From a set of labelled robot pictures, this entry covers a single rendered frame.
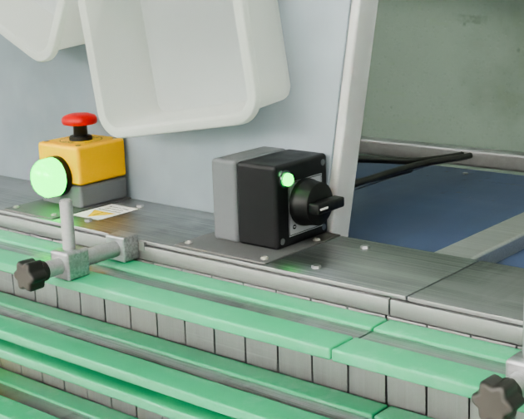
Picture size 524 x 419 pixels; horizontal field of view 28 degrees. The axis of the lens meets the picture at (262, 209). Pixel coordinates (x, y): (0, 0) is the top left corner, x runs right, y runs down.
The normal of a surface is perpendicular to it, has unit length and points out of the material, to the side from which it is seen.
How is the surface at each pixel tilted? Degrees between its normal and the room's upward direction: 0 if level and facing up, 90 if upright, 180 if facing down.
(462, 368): 90
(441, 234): 90
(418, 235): 90
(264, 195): 0
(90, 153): 90
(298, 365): 0
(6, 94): 0
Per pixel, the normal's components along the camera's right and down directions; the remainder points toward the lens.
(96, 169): 0.76, 0.13
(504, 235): -0.04, -0.97
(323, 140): -0.64, 0.20
